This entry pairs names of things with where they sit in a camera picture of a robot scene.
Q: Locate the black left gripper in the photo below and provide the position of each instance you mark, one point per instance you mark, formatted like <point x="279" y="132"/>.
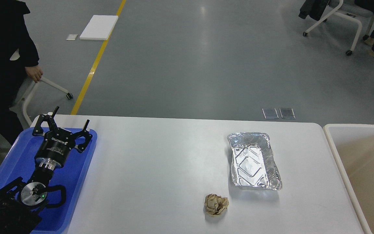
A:
<point x="57" y="142"/>

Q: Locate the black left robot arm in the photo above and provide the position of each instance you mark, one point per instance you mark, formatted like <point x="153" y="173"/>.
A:
<point x="42" y="176"/>

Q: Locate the person's bare hand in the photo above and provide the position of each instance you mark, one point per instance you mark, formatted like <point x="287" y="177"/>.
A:
<point x="34" y="72"/>

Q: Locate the blue plastic tray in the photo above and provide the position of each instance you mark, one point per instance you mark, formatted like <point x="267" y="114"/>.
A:
<point x="19" y="162"/>

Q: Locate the white chair left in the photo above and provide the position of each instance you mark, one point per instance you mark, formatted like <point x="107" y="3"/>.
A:
<point x="31" y="91"/>

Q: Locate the small white floor tile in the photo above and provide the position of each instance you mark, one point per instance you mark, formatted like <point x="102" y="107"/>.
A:
<point x="71" y="37"/>

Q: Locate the person in black left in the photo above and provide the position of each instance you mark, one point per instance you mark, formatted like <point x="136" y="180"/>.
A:
<point x="17" y="51"/>

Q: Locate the white foam board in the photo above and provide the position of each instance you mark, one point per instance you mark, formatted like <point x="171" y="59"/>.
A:
<point x="99" y="27"/>

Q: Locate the crumpled brown paper ball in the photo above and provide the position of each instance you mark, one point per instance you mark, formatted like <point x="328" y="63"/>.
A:
<point x="215" y="205"/>

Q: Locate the aluminium foil tray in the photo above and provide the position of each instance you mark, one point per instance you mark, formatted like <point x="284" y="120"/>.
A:
<point x="253" y="165"/>

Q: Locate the left clear floor plate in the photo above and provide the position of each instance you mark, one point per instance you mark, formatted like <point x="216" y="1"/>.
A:
<point x="270" y="113"/>

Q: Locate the clear floor plate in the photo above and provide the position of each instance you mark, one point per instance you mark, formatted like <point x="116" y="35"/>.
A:
<point x="270" y="113"/>
<point x="287" y="113"/>

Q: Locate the right clear floor plate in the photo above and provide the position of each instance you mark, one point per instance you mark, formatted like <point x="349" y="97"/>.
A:
<point x="287" y="113"/>

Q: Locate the beige plastic bin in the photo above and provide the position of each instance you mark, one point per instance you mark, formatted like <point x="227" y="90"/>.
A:
<point x="352" y="146"/>

